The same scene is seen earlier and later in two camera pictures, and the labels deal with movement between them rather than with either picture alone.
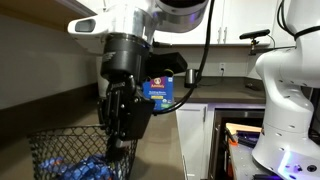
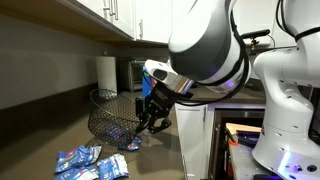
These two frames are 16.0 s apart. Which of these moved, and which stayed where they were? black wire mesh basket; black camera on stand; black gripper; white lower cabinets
Moved: black wire mesh basket; black gripper
Stayed: white lower cabinets; black camera on stand
